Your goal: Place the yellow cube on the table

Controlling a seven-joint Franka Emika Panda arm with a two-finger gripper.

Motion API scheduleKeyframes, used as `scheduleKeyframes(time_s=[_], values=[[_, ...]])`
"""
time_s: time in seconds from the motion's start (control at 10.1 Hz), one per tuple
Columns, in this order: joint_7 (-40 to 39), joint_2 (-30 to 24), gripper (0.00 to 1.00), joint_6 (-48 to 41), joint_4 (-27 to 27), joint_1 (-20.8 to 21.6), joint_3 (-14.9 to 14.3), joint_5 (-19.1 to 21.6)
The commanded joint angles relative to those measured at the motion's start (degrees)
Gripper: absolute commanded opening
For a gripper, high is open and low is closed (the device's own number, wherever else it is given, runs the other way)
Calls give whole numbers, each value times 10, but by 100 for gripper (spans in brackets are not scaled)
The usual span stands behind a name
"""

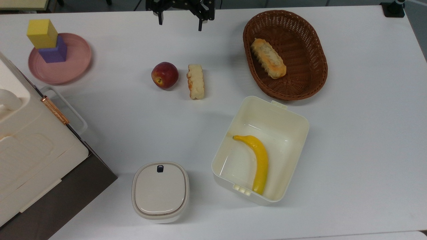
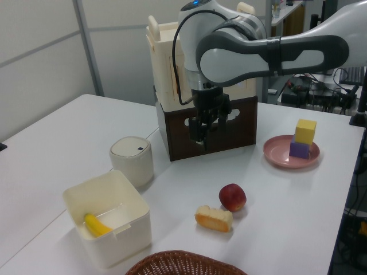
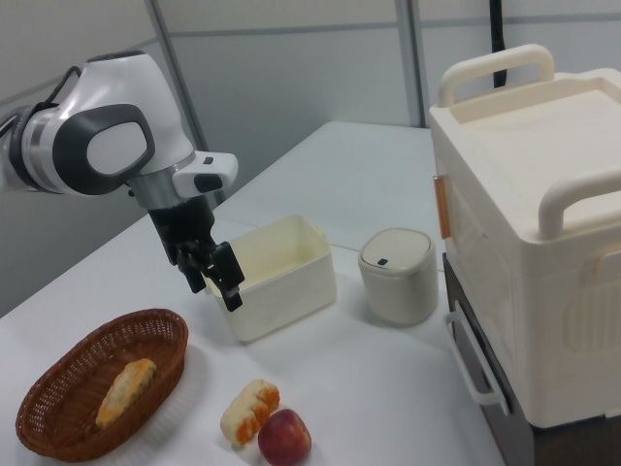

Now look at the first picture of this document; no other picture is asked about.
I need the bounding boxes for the cream plastic open box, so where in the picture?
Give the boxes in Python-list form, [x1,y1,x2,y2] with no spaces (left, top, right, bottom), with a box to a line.
[211,96,310,205]

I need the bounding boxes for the golden bread loaf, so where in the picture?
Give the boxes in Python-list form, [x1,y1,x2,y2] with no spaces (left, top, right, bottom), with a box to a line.
[251,38,287,80]

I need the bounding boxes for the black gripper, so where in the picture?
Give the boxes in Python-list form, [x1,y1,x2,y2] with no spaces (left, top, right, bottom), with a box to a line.
[145,0,216,32]

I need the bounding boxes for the yellow banana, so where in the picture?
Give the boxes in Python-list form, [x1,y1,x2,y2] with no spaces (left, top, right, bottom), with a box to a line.
[233,135,269,196]

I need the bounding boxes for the purple cube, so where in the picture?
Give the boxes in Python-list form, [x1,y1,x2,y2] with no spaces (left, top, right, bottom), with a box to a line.
[38,35,68,64]

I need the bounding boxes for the black clamp mount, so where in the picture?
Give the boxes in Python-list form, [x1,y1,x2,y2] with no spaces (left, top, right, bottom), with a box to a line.
[380,0,406,18]

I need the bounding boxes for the red apple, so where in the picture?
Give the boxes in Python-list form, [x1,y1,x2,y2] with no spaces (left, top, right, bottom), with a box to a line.
[151,62,179,89]

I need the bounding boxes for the pale ridged bread piece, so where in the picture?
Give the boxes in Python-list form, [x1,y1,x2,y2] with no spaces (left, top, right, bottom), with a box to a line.
[186,64,205,100]

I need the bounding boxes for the white lidded container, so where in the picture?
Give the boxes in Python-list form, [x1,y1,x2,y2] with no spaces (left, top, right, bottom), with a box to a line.
[131,162,190,224]

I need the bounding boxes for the yellow cube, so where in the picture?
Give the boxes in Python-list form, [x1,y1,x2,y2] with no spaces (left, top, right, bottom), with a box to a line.
[27,19,58,49]

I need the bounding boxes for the white toy kitchen appliance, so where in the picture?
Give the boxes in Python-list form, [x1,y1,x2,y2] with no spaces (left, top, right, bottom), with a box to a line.
[0,52,118,240]

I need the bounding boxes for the pink plate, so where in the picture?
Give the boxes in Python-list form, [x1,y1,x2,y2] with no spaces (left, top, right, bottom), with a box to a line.
[28,33,92,85]

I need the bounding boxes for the brown wicker basket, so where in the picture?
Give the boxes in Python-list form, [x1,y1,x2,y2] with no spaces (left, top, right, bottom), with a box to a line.
[243,10,328,101]

